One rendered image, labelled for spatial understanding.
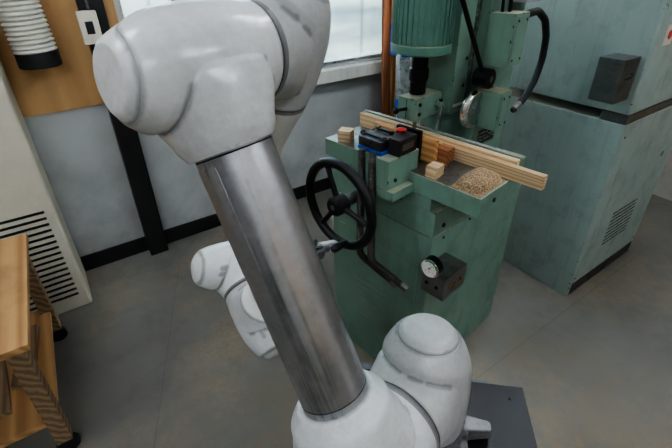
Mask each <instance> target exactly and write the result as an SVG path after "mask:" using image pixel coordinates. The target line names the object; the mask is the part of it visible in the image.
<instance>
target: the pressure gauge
mask: <svg viewBox="0 0 672 448"><path fill-rule="evenodd" d="M433 265H434V266H433ZM432 266H433V267H432ZM420 267H421V270H422V272H423V273H424V274H425V275H426V276H427V277H429V278H432V279H436V277H437V276H438V275H440V274H441V273H442V272H443V270H444V267H443V264H442V262H441V260H440V259H439V258H438V257H436V256H434V255H429V256H428V257H426V258H425V259H423V260H422V261H421V263H420ZM430 267H431V268H430ZM428 268H430V270H429V269H428Z"/></svg>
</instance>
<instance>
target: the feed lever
mask: <svg viewBox="0 0 672 448"><path fill-rule="evenodd" d="M460 3H461V7H462V11H463V14H464V18H465V21H466V25H467V28H468V32H469V36H470V39H471V43H472V46H473V50H474V54H475V57H476V61H477V64H478V67H477V68H476V69H475V71H474V72H473V75H472V84H473V86H475V87H479V88H484V89H490V88H494V86H495V85H494V82H495V80H496V71H495V69H491V68H486V67H483V63H482V59H481V55H480V52H479V48H478V44H477V40H476V37H475V33H474V29H473V25H472V22H471V18H470V14H469V10H468V7H467V3H466V0H460Z"/></svg>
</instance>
